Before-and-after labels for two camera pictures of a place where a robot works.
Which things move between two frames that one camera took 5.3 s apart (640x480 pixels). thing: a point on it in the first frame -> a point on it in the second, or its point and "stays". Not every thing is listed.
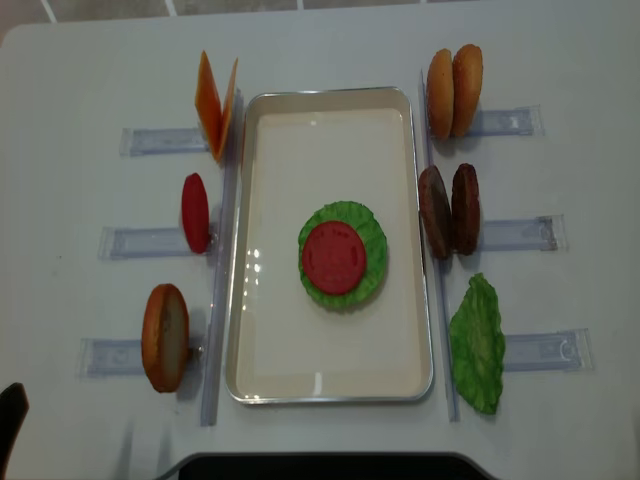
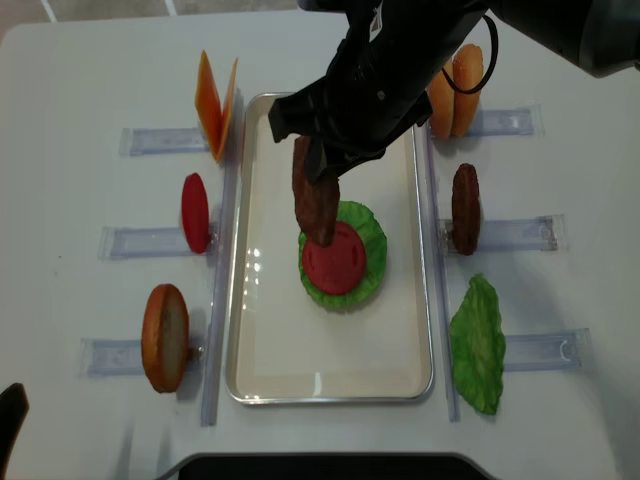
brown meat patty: x=465 y=209 stays
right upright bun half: x=467 y=81 stays
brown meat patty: x=435 y=210 -> x=317 y=204
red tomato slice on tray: x=334 y=257 stays
